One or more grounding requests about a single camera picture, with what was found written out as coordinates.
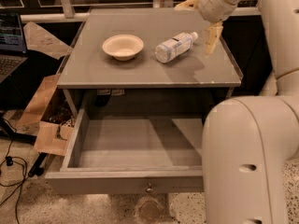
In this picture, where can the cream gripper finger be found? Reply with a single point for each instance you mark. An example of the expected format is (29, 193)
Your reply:
(188, 4)
(212, 36)

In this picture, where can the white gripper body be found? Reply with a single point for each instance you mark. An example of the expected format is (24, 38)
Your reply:
(214, 4)

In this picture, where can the clear plastic water bottle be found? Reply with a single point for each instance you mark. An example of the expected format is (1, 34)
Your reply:
(175, 46)

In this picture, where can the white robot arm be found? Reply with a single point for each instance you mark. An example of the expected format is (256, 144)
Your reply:
(246, 140)

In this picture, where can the open grey top drawer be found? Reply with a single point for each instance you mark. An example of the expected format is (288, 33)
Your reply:
(139, 137)

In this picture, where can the small metal drawer knob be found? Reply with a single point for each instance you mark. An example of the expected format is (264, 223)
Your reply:
(149, 188)

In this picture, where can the white paper bowl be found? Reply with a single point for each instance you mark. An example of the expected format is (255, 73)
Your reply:
(123, 47)

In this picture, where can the grey wooden cabinet table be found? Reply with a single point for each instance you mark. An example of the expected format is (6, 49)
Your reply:
(88, 67)

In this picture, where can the white metal railing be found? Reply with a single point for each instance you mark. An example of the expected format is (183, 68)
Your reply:
(109, 6)

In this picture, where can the open brown cardboard box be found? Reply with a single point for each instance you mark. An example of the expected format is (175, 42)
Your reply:
(46, 106)

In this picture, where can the open black laptop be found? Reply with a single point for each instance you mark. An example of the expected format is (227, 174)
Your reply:
(13, 49)

